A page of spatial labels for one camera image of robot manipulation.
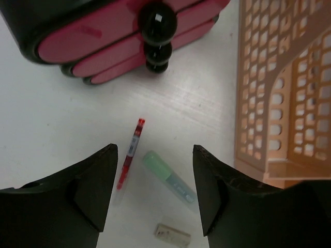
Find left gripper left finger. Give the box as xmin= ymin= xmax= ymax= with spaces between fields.
xmin=1 ymin=144 xmax=118 ymax=247

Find green highlighter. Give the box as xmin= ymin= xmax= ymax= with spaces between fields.
xmin=143 ymin=150 xmax=199 ymax=213

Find black pink drawer unit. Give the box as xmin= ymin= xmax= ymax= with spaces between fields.
xmin=1 ymin=0 xmax=228 ymax=85

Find upright red gel pen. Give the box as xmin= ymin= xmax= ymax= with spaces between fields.
xmin=113 ymin=118 xmax=145 ymax=206

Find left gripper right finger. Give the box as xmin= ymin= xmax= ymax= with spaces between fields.
xmin=193 ymin=145 xmax=330 ymax=247

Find grey eraser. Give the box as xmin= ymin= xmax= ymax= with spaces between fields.
xmin=154 ymin=224 xmax=191 ymax=247

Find orange plastic file organizer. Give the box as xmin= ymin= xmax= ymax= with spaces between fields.
xmin=234 ymin=1 xmax=330 ymax=188

